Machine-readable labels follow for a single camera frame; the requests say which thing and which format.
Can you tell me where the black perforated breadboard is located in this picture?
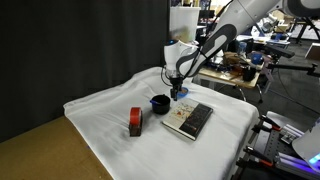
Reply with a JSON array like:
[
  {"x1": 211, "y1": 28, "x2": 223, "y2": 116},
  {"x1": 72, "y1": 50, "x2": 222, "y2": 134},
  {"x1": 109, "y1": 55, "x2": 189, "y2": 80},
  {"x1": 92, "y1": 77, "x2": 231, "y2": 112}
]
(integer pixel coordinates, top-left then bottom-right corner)
[{"x1": 233, "y1": 128, "x2": 320, "y2": 180}]

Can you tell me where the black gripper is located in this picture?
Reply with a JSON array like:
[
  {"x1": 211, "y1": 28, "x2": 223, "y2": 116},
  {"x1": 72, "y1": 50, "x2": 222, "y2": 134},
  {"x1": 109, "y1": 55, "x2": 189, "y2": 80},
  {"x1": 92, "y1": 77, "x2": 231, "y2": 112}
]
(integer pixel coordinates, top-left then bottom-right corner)
[{"x1": 167, "y1": 73, "x2": 185, "y2": 102}]

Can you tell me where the white plastic storage bin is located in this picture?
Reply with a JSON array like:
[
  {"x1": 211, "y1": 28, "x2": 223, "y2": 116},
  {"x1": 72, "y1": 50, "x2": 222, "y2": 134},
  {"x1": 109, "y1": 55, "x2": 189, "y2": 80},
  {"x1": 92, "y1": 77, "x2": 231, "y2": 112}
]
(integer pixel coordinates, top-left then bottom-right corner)
[{"x1": 169, "y1": 6, "x2": 202, "y2": 43}]

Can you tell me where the white tablecloth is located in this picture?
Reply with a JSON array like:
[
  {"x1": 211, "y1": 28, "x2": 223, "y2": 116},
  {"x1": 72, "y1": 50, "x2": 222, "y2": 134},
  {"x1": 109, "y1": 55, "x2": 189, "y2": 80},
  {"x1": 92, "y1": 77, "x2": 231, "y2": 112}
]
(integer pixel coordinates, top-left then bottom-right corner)
[{"x1": 63, "y1": 66, "x2": 260, "y2": 180}]

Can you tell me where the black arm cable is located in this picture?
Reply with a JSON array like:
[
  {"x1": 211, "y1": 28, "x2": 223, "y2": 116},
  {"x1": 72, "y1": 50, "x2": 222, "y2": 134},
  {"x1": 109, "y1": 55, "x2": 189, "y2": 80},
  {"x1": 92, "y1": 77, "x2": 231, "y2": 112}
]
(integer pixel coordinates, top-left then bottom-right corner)
[{"x1": 160, "y1": 0, "x2": 234, "y2": 87}]

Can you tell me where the blue bowl of cereal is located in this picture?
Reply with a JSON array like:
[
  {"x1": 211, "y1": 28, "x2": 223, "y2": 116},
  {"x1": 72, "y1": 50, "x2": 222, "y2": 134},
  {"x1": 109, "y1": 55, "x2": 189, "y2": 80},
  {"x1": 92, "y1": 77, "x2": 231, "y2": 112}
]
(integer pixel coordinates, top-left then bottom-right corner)
[{"x1": 176, "y1": 86, "x2": 190, "y2": 99}]

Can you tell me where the black clamp with orange grip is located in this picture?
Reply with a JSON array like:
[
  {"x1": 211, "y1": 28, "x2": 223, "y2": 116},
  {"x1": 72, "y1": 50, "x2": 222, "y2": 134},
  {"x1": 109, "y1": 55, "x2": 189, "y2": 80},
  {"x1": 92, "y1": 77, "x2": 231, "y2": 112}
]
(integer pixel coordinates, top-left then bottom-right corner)
[
  {"x1": 251, "y1": 114, "x2": 283, "y2": 133},
  {"x1": 236, "y1": 145, "x2": 277, "y2": 170}
]

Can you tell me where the black cup with handle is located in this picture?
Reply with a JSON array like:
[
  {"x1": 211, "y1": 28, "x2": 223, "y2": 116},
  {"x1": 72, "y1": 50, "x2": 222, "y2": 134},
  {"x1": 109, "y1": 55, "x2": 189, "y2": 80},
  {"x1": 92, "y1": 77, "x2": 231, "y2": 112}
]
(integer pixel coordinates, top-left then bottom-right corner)
[{"x1": 150, "y1": 94, "x2": 172, "y2": 116}]

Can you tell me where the black and cream textbook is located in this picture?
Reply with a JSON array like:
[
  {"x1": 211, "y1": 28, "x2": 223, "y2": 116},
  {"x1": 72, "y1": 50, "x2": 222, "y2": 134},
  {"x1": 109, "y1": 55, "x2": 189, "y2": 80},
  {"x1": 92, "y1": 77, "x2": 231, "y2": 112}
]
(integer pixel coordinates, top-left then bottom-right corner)
[{"x1": 161, "y1": 98, "x2": 214, "y2": 141}]

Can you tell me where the small black cup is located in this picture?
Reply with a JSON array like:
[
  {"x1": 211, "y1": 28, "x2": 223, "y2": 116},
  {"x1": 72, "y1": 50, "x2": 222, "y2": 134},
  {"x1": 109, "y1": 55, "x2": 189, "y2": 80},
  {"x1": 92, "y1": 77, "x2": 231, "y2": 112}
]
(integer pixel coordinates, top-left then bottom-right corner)
[{"x1": 242, "y1": 65, "x2": 258, "y2": 82}]

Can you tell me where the cluttered wooden desk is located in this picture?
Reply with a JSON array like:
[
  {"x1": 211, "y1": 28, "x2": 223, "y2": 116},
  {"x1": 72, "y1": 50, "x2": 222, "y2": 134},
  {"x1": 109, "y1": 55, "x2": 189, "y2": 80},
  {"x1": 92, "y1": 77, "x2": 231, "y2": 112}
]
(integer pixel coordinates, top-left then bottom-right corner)
[{"x1": 193, "y1": 64, "x2": 262, "y2": 104}]

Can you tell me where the black camera boom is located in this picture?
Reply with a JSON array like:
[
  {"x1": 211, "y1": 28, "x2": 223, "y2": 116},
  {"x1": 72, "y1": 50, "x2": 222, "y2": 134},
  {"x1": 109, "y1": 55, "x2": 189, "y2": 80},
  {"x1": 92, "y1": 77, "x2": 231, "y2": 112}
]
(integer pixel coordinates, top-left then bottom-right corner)
[{"x1": 266, "y1": 62, "x2": 320, "y2": 78}]

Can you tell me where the blue cup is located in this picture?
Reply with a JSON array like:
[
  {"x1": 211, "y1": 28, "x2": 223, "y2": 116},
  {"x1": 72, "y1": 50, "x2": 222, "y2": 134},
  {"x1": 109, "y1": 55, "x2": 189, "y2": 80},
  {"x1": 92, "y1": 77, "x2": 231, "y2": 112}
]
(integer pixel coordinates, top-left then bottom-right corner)
[{"x1": 250, "y1": 52, "x2": 264, "y2": 66}]

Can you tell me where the aluminium extrusion bar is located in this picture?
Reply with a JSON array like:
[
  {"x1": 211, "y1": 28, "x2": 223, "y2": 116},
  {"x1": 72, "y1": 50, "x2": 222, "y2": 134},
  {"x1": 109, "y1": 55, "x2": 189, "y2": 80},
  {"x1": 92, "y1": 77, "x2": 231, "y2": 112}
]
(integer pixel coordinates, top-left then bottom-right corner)
[
  {"x1": 282, "y1": 127, "x2": 303, "y2": 139},
  {"x1": 286, "y1": 123, "x2": 306, "y2": 135},
  {"x1": 274, "y1": 151, "x2": 320, "y2": 175}
]

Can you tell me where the tape dispenser with red tape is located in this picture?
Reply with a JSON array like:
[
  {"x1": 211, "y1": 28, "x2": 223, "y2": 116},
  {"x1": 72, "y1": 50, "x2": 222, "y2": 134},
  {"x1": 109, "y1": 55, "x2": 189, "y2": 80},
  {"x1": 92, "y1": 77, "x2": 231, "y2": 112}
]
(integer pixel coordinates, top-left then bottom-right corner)
[{"x1": 128, "y1": 107, "x2": 144, "y2": 138}]

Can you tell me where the brown wooden board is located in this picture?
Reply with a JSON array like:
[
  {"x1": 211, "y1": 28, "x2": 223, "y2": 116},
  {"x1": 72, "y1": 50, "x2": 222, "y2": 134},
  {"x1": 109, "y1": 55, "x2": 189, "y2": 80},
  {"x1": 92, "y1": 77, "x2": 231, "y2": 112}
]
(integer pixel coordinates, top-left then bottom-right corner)
[{"x1": 0, "y1": 115, "x2": 114, "y2": 180}]

